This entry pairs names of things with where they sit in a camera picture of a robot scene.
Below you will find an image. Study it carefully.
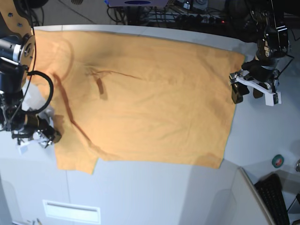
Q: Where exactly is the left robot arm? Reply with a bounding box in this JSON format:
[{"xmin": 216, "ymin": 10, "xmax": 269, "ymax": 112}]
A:
[{"xmin": 229, "ymin": 0, "xmax": 289, "ymax": 106}]

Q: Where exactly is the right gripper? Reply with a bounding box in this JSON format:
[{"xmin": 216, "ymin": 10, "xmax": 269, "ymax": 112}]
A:
[{"xmin": 0, "ymin": 113, "xmax": 61, "ymax": 143}]

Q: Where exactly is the orange yellow t-shirt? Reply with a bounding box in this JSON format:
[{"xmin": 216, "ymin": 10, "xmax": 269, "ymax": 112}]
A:
[{"xmin": 36, "ymin": 30, "xmax": 245, "ymax": 174}]

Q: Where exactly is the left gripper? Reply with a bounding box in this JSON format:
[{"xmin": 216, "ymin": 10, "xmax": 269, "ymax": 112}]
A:
[{"xmin": 231, "ymin": 60, "xmax": 278, "ymax": 104}]

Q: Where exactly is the green tape roll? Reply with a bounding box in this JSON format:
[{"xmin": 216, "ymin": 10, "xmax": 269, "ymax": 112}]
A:
[{"xmin": 271, "ymin": 154, "xmax": 285, "ymax": 168}]

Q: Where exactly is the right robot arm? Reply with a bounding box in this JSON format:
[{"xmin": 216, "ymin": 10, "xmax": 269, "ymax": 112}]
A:
[{"xmin": 0, "ymin": 0, "xmax": 61, "ymax": 148}]

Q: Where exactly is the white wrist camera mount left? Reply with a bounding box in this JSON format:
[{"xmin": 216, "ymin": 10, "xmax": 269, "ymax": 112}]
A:
[{"xmin": 229, "ymin": 70, "xmax": 282, "ymax": 106}]

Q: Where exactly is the white paper label on table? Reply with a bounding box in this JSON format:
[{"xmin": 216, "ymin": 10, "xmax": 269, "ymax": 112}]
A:
[{"xmin": 43, "ymin": 200, "xmax": 101, "ymax": 225}]

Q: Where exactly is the black power strip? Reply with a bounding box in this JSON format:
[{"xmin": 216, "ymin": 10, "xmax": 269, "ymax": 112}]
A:
[{"xmin": 175, "ymin": 14, "xmax": 227, "ymax": 25}]

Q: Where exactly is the black keyboard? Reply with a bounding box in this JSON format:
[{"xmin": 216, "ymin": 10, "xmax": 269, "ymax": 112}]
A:
[{"xmin": 255, "ymin": 173, "xmax": 290, "ymax": 225}]

